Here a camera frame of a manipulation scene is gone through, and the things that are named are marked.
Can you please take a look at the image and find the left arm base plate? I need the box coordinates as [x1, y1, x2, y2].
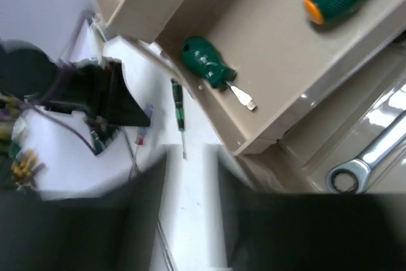
[20, 110, 131, 193]

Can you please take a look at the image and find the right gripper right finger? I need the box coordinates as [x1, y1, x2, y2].
[217, 155, 405, 270]

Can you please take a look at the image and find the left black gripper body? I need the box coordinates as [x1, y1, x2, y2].
[44, 61, 109, 116]

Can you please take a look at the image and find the short silver wrench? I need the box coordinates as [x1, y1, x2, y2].
[326, 111, 405, 194]

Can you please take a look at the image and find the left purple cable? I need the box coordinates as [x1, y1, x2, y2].
[0, 10, 99, 154]

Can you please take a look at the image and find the beige plastic toolbox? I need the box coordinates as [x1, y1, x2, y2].
[93, 0, 405, 193]

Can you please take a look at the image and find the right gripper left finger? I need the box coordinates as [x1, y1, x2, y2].
[1, 155, 167, 270]

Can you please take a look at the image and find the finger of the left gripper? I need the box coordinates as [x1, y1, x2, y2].
[104, 60, 150, 127]

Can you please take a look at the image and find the black precision screwdriver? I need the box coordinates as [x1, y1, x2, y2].
[171, 78, 187, 160]

